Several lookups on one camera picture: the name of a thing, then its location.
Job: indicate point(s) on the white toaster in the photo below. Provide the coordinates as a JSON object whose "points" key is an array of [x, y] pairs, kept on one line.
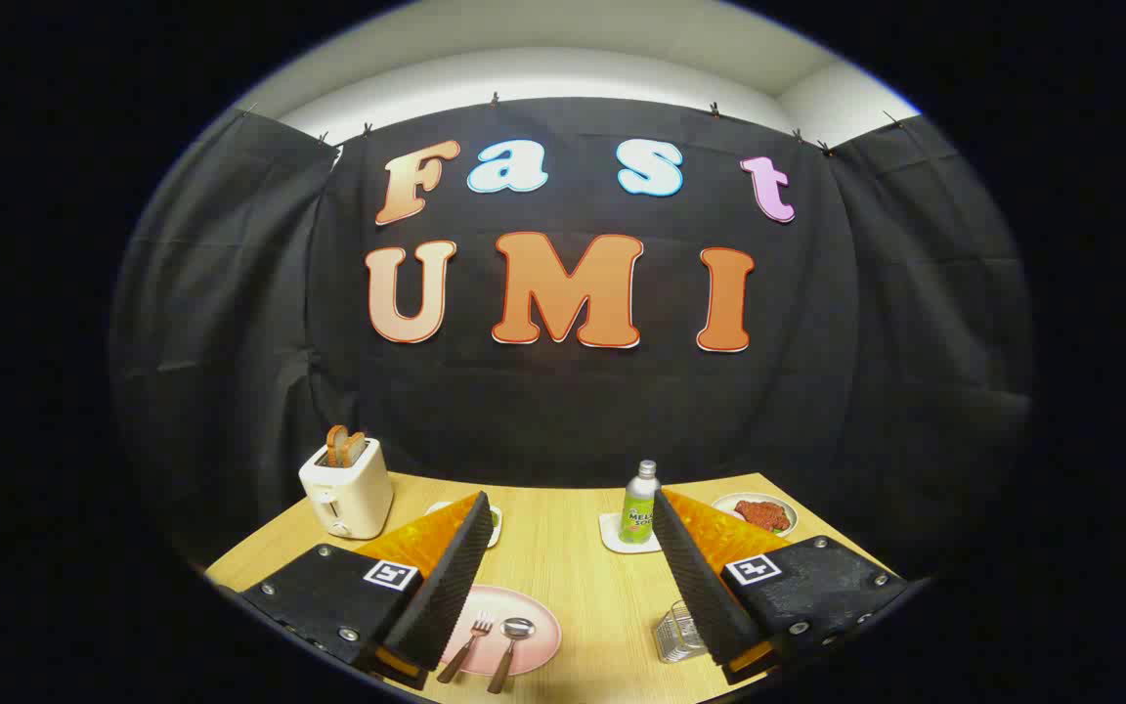
{"points": [[353, 489]]}

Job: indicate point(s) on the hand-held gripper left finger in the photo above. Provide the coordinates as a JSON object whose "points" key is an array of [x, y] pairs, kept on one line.
{"points": [[446, 596]]}

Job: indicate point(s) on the pink plate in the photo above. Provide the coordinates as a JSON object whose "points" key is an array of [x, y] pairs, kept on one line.
{"points": [[539, 626]]}

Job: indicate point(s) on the white round food plate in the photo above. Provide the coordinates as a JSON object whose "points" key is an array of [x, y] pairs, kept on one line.
{"points": [[727, 504]]}

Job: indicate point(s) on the toasted bread slice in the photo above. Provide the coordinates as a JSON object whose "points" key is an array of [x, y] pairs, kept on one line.
{"points": [[355, 448], [334, 445]]}

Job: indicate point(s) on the white divided dish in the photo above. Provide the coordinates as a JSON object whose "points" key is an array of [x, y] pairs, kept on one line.
{"points": [[496, 533]]}

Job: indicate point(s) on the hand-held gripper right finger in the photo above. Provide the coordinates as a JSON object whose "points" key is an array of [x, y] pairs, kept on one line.
{"points": [[695, 577]]}

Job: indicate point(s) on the green soda bottle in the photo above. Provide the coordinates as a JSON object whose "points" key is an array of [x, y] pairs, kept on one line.
{"points": [[636, 513]]}

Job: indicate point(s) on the brown fried meat piece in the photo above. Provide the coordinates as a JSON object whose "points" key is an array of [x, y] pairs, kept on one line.
{"points": [[763, 514]]}

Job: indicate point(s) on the black backdrop cloth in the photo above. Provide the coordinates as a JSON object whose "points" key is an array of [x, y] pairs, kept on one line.
{"points": [[573, 411]]}

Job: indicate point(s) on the white square coaster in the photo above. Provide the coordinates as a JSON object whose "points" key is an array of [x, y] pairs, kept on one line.
{"points": [[612, 541]]}

